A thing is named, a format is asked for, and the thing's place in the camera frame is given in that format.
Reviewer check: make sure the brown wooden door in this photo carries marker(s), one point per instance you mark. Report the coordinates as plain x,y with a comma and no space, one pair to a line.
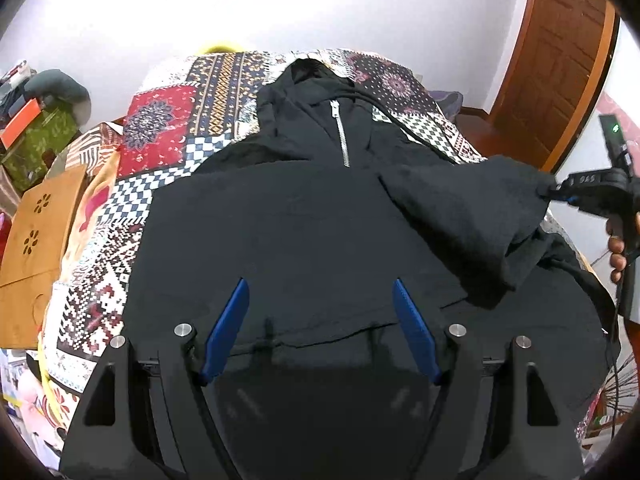
560,60

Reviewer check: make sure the person's right hand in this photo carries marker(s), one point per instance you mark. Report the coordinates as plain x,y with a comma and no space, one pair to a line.
617,249

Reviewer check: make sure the orange box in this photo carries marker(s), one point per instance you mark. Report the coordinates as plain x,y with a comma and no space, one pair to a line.
20,125

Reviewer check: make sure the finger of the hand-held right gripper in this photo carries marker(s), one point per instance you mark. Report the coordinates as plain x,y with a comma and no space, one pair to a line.
561,186
571,200

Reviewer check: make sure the patchwork printed blanket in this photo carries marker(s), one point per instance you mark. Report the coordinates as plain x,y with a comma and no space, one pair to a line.
160,120

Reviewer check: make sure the grey neck pillow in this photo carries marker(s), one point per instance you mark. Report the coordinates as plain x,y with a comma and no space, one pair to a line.
60,87

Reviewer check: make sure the brown wooden lap desk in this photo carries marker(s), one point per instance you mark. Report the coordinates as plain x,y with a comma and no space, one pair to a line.
35,240

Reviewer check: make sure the black zip hoodie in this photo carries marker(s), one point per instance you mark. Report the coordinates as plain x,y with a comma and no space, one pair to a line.
300,225

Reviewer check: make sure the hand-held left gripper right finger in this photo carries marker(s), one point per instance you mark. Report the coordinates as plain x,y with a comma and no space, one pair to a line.
415,330

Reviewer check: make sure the pile of clutter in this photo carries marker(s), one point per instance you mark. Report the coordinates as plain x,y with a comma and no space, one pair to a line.
12,82

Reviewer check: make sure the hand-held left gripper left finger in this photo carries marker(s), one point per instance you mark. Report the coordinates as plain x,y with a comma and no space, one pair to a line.
227,330

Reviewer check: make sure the green patterned box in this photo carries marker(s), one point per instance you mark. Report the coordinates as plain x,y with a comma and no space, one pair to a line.
42,147

